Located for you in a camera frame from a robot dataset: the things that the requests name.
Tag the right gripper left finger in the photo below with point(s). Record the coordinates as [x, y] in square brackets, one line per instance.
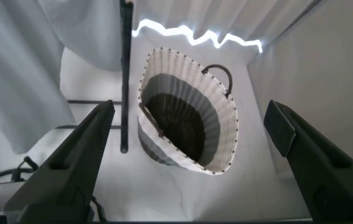
[67, 174]

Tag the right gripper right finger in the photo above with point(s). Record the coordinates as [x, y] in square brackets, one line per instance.
[328, 183]

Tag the pale grey garment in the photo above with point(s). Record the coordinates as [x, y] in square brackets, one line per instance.
[18, 77]

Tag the black clothes rack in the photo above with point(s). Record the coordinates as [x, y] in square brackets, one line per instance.
[125, 77]

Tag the white laundry basket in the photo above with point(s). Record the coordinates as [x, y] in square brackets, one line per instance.
[223, 124]

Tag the white curtain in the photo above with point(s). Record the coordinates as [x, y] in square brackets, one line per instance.
[226, 15]

